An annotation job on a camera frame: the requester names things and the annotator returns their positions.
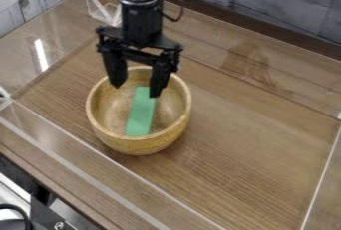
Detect black metal frame bracket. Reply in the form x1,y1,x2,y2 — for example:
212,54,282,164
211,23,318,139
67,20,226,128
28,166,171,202
29,197,96,230

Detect wooden bowl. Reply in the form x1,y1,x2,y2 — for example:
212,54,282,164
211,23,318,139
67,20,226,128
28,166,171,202
85,66,191,155

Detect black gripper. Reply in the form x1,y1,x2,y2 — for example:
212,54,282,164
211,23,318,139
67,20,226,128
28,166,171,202
96,0,182,98

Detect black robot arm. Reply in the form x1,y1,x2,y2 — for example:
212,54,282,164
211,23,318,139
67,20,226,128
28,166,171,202
96,0,183,98

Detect black cable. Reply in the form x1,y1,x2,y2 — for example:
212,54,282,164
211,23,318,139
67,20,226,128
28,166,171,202
0,203,35,230

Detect clear acrylic corner bracket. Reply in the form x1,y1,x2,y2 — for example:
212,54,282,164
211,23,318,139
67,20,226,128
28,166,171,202
85,0,122,28

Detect clear acrylic tray wall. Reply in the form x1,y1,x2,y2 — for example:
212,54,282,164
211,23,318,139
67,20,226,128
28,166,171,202
0,0,341,230

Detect green rectangular block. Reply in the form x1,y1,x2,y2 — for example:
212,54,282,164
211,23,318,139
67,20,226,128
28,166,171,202
126,87,156,136

